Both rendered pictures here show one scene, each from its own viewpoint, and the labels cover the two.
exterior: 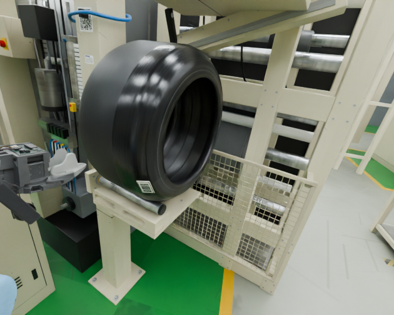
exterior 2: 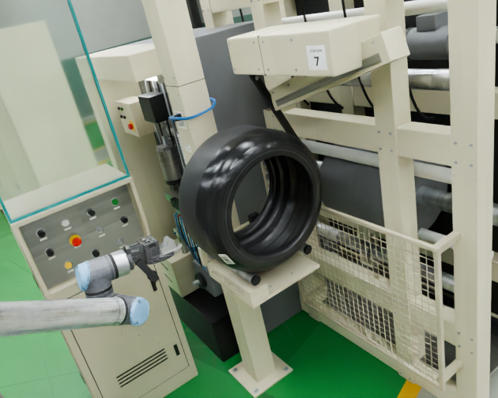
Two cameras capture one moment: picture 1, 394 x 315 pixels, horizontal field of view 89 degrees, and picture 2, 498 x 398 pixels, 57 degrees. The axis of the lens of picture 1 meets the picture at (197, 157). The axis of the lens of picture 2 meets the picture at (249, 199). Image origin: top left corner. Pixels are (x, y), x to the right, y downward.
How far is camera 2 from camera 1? 1.15 m
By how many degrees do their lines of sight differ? 31
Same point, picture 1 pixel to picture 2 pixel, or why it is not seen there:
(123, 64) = (198, 167)
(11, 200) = (145, 268)
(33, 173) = (152, 253)
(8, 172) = (141, 253)
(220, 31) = (302, 86)
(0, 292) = (143, 303)
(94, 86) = (183, 186)
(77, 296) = (218, 383)
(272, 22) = (340, 78)
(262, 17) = not seen: hidden behind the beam
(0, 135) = (137, 219)
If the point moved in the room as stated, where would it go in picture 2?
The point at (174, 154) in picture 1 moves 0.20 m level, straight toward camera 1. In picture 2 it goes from (285, 221) to (271, 245)
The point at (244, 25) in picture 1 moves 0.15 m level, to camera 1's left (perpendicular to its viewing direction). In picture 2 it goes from (319, 81) to (284, 84)
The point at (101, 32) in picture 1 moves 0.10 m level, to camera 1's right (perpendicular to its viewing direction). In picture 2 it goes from (191, 128) to (210, 127)
